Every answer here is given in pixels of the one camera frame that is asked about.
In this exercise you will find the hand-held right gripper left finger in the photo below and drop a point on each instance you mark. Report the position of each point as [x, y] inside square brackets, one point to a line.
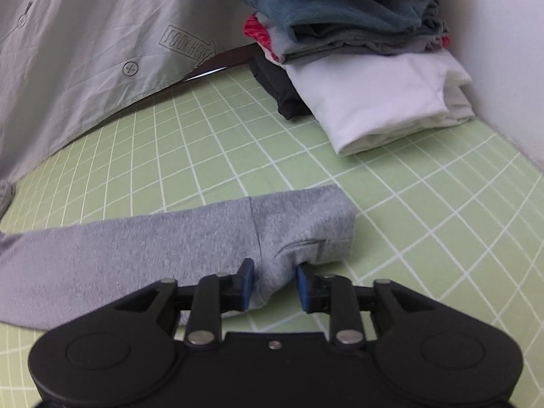
[247, 285]

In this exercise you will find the white folded garment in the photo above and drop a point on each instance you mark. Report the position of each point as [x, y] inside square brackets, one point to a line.
[374, 97]

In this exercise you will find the black folded garment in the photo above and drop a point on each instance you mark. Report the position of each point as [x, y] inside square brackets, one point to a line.
[278, 87]

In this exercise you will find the red folded garment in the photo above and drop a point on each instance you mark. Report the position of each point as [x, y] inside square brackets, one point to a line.
[257, 32]

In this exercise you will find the pale grey printed blanket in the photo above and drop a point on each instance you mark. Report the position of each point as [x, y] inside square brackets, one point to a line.
[85, 51]

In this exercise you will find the grey sweatshirt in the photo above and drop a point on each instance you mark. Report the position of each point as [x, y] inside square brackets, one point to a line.
[148, 250]

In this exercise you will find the grey folded garment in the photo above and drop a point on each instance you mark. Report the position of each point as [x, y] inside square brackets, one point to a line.
[340, 44]

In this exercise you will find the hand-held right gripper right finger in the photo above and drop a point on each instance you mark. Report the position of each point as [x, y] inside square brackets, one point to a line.
[303, 287]

